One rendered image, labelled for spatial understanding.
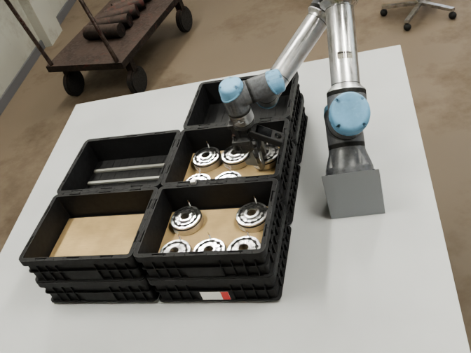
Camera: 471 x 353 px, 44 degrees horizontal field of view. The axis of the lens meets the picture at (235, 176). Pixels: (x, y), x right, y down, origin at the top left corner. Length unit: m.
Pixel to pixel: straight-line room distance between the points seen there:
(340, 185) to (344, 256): 0.22
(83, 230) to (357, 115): 1.00
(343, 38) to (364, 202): 0.51
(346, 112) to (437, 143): 1.58
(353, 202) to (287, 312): 0.42
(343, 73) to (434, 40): 2.39
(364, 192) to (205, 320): 0.62
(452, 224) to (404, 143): 0.76
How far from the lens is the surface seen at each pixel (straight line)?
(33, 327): 2.07
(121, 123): 2.76
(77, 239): 2.04
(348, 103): 1.70
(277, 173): 1.79
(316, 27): 1.94
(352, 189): 1.84
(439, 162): 3.13
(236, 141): 1.88
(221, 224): 1.84
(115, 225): 2.01
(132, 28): 4.58
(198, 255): 1.64
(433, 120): 3.40
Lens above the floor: 2.08
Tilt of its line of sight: 39 degrees down
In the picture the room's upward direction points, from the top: 20 degrees counter-clockwise
